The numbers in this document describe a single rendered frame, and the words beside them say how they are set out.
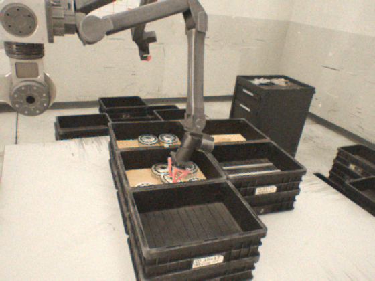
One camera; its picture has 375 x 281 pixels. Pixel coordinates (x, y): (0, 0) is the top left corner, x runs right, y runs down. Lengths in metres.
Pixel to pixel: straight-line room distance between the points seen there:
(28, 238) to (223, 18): 4.14
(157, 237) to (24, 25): 0.76
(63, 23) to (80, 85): 3.32
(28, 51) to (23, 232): 0.67
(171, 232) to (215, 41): 4.00
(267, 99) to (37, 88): 1.99
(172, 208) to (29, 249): 0.52
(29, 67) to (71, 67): 2.93
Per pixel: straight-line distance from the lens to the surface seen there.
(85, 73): 4.31
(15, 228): 1.38
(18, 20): 1.05
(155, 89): 4.61
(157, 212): 1.18
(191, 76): 1.17
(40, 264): 1.22
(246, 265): 1.12
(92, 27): 1.05
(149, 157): 1.40
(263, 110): 2.82
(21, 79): 1.36
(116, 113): 2.80
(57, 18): 1.04
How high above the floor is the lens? 1.58
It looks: 26 degrees down
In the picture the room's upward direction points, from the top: 7 degrees clockwise
